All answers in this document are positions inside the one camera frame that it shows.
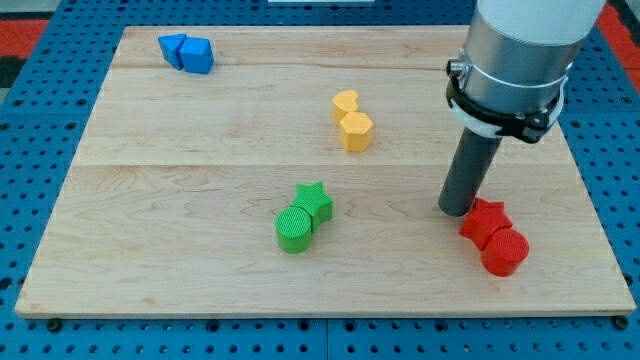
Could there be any yellow heart block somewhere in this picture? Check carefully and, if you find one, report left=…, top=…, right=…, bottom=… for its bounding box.
left=332, top=89, right=359, bottom=125

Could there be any blue triangle block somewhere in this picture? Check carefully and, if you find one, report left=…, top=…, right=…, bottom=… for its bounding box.
left=158, top=33, right=187, bottom=70

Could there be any blue pentagon block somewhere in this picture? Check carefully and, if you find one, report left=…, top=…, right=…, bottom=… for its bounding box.
left=179, top=37, right=214, bottom=74

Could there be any green star block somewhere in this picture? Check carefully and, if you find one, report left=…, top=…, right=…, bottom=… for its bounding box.
left=291, top=182, right=333, bottom=232

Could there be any yellow hexagon block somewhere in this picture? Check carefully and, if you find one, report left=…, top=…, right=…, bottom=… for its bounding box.
left=339, top=112, right=374, bottom=152

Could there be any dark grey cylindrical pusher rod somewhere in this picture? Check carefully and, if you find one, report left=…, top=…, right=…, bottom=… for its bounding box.
left=438, top=128, right=502, bottom=217

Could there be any light wooden board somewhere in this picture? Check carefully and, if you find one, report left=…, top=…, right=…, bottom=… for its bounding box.
left=15, top=26, right=636, bottom=319

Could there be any red cylinder block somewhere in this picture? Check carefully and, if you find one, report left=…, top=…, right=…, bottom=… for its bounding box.
left=481, top=228, right=530, bottom=277

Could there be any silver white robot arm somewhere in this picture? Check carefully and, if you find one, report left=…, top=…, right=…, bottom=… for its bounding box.
left=446, top=0, right=605, bottom=143

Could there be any green cylinder block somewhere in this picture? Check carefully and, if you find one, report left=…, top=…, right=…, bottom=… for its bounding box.
left=275, top=207, right=312, bottom=254

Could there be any red star block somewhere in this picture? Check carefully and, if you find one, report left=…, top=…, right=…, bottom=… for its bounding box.
left=459, top=197, right=513, bottom=251

